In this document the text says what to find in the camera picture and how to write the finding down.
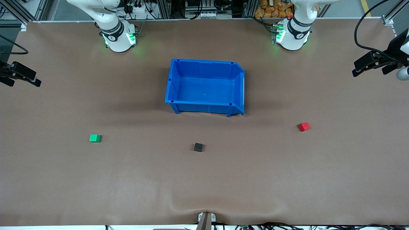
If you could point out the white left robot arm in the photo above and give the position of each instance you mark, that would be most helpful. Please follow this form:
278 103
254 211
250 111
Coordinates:
294 36

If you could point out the blue plastic storage bin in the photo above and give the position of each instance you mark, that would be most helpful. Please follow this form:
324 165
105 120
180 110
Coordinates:
204 86

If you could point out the black cube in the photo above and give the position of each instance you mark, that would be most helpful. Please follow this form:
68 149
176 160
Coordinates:
198 147

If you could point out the brown table mat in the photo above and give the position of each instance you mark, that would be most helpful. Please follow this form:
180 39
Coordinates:
127 179

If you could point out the white power strip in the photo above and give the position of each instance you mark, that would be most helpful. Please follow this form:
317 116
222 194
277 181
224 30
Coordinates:
140 10

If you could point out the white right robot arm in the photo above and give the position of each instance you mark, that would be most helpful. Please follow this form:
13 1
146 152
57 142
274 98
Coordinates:
116 38

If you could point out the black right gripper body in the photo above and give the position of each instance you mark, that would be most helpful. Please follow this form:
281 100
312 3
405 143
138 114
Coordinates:
3 71

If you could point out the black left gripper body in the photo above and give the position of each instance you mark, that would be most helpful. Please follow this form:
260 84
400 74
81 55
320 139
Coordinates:
392 50

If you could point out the pile of orange objects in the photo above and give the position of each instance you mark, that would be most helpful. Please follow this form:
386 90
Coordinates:
271 9

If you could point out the black electronics box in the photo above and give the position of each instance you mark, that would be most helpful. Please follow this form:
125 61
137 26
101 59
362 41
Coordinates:
194 3

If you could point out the grey metal table bracket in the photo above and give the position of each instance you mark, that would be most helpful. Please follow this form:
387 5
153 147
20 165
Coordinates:
206 218

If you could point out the white terminal strip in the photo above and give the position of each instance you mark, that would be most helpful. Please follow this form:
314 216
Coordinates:
214 14

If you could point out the green cube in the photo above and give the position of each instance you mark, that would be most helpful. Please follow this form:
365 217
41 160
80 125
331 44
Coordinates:
94 138

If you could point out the aluminium frame strut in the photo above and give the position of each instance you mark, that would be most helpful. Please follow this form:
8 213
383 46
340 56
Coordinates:
16 11
164 8
249 8
41 9
394 12

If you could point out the red cube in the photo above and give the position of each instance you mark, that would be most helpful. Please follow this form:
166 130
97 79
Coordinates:
304 126

